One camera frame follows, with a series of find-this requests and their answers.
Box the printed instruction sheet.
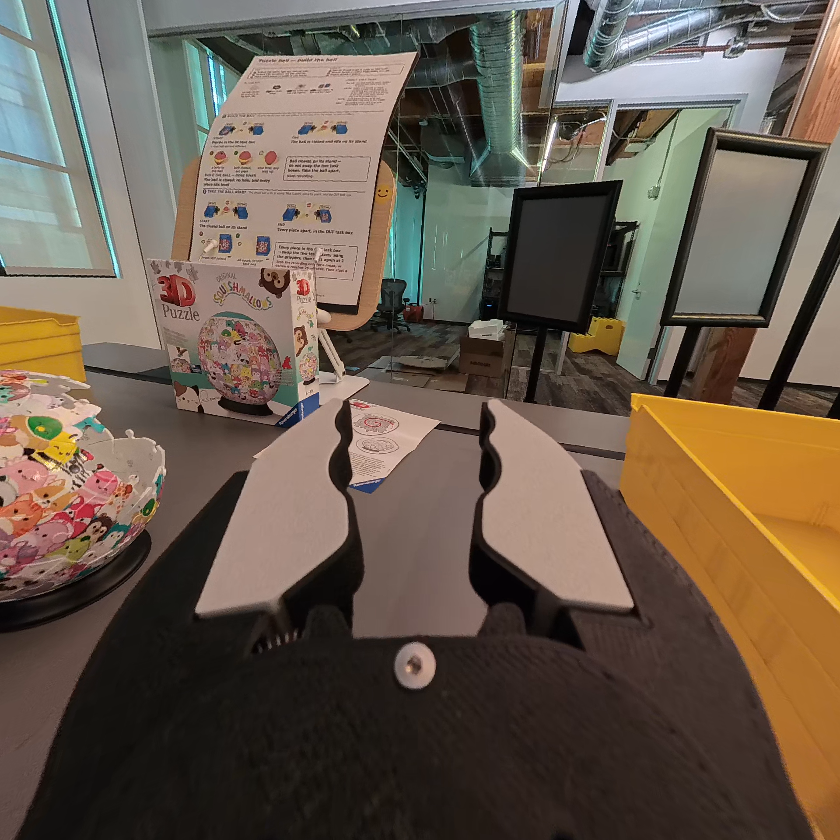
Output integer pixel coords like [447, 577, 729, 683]
[188, 52, 421, 315]

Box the wooden display board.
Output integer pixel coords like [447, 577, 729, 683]
[172, 157, 398, 333]

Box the puzzle box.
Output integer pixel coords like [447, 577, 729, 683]
[146, 258, 322, 427]

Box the silver ventilation duct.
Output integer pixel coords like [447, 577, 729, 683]
[469, 10, 526, 188]
[584, 0, 808, 73]

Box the yellow plastic bin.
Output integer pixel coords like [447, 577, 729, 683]
[0, 306, 86, 385]
[620, 392, 840, 840]

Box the folded instruction leaflet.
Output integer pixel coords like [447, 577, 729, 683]
[252, 397, 442, 496]

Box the large window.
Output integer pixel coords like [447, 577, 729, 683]
[0, 0, 122, 277]

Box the cardboard box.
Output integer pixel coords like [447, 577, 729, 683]
[459, 335, 506, 378]

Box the black mesh office chair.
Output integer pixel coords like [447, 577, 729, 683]
[372, 277, 411, 333]

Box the flat cardboard sheet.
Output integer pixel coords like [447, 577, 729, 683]
[390, 354, 460, 376]

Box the black framed dark sign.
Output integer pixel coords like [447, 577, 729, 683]
[497, 180, 624, 403]

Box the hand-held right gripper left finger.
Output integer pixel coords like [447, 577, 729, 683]
[194, 397, 365, 636]

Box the black framed pale sign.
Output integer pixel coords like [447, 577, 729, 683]
[659, 128, 831, 399]

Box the black ball stand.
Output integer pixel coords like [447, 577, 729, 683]
[0, 528, 153, 634]

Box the colourful puzzle ball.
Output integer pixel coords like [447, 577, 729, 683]
[0, 369, 166, 603]

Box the yellow step stool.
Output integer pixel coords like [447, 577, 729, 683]
[567, 315, 623, 357]

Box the white board stand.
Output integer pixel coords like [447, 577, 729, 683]
[317, 308, 370, 401]

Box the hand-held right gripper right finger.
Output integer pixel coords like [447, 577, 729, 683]
[469, 398, 637, 643]

